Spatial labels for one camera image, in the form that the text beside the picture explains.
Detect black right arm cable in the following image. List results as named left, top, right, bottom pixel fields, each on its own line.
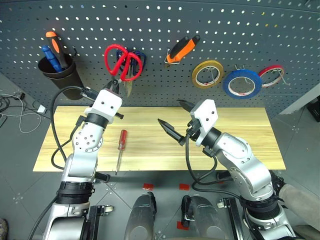
left=184, top=129, right=249, bottom=201

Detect blue tape roll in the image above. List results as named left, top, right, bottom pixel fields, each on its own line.
left=222, top=69, right=262, bottom=100

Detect red handled scissors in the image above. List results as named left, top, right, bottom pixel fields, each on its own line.
left=104, top=44, right=144, bottom=99

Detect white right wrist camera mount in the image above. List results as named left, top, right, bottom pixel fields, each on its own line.
left=190, top=99, right=219, bottom=147

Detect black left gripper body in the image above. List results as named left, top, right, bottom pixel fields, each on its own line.
left=104, top=82, right=121, bottom=96

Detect black floor cable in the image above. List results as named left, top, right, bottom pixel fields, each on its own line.
left=0, top=91, right=26, bottom=114

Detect orange and black hand tool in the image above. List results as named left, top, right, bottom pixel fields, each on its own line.
left=165, top=34, right=201, bottom=64

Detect brown shoe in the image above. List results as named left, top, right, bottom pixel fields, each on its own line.
left=0, top=218, right=9, bottom=239

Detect orange and black handled screwdriver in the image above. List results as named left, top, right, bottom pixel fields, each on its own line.
left=45, top=31, right=70, bottom=71

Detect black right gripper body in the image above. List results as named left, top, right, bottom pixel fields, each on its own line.
left=185, top=117, right=204, bottom=146

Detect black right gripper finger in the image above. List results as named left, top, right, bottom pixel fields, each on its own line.
left=176, top=99, right=195, bottom=114
left=157, top=118, right=187, bottom=147

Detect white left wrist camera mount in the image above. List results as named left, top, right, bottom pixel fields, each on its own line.
left=83, top=89, right=124, bottom=125

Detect black frame with caster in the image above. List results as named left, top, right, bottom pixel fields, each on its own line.
left=81, top=204, right=115, bottom=240
left=216, top=196, right=245, bottom=240

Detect blue handled screwdriver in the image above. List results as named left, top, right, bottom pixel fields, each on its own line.
left=41, top=45, right=63, bottom=74

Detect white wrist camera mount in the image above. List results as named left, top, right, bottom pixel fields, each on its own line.
left=190, top=99, right=219, bottom=147
left=83, top=89, right=124, bottom=125

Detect black cup holder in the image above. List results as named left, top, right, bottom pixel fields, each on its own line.
left=37, top=54, right=84, bottom=101

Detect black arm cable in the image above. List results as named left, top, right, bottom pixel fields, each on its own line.
left=49, top=85, right=100, bottom=172
left=184, top=129, right=249, bottom=201

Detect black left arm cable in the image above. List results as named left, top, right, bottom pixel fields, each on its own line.
left=49, top=85, right=100, bottom=172

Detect dark grey rounded shape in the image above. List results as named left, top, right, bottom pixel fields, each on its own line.
left=180, top=194, right=227, bottom=240
left=126, top=190, right=158, bottom=240

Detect yellow tape roll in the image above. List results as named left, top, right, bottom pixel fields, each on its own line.
left=191, top=59, right=225, bottom=89

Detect blue handled scissors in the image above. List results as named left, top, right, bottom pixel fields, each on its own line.
left=116, top=49, right=147, bottom=76

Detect thin white floor cable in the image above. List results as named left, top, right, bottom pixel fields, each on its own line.
left=0, top=93, right=43, bottom=134

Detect red tape roll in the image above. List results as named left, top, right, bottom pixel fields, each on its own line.
left=258, top=64, right=285, bottom=89

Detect black shoe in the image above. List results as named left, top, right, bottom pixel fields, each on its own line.
left=268, top=169, right=286, bottom=201

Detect person's leg in beige trousers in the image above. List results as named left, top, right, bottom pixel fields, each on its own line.
left=278, top=184, right=320, bottom=226

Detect thin black torso cable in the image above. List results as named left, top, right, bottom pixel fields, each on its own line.
left=26, top=196, right=60, bottom=240

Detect dark grey perforated pegboard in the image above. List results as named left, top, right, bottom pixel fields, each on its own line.
left=0, top=0, right=320, bottom=119

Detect red handled screwdriver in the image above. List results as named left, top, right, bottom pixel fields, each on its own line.
left=114, top=129, right=128, bottom=175

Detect metal wire pegboard hook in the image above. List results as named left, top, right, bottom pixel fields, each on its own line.
left=205, top=65, right=218, bottom=84
left=269, top=68, right=291, bottom=87
left=234, top=64, right=253, bottom=84
left=163, top=48, right=181, bottom=66

